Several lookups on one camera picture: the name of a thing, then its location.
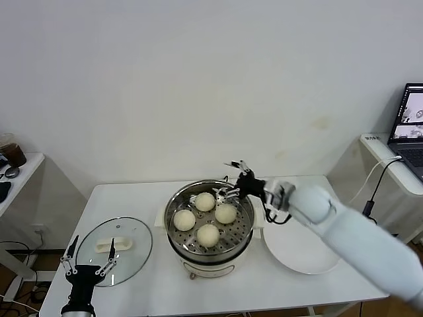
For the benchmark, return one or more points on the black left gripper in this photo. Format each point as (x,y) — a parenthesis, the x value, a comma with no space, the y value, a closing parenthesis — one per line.
(82,277)

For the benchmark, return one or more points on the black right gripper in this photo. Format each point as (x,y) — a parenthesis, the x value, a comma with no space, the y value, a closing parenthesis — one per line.
(249,186)

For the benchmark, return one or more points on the white steamed baozi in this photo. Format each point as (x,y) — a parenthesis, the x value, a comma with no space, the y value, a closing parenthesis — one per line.
(208,235)
(225,213)
(184,220)
(205,201)

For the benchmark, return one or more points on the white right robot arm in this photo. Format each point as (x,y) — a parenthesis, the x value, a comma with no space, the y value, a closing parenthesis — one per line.
(347,231)

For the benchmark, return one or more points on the perforated steel steamer basket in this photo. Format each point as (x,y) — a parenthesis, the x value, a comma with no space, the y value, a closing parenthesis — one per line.
(238,228)

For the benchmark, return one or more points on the white round plate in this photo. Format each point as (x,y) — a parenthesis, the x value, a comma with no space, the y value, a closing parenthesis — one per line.
(291,251)

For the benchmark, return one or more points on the cream electric cooking pot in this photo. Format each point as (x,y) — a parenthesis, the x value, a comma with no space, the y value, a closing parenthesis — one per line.
(208,269)

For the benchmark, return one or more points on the black pouch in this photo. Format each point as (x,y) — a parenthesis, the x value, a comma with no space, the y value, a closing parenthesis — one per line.
(3,191)

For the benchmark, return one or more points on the white side table with cup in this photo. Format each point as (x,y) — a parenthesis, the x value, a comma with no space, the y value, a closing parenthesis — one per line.
(29,165)

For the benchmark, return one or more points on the small round grey object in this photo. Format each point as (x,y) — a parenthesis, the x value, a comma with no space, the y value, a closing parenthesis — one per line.
(12,171)

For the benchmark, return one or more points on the iced coffee plastic cup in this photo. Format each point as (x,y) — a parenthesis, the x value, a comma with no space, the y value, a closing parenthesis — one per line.
(16,154)

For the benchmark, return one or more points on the white side table with laptop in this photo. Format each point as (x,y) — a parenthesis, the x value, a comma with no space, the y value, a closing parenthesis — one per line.
(380,150)

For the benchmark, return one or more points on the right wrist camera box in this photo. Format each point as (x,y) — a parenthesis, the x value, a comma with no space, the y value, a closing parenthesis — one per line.
(276,195)

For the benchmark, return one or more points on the white wall outlet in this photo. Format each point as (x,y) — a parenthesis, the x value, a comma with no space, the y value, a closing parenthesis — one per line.
(39,228)

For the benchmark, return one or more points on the grey laptop showing camera views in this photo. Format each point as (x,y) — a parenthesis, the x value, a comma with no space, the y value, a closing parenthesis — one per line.
(409,115)

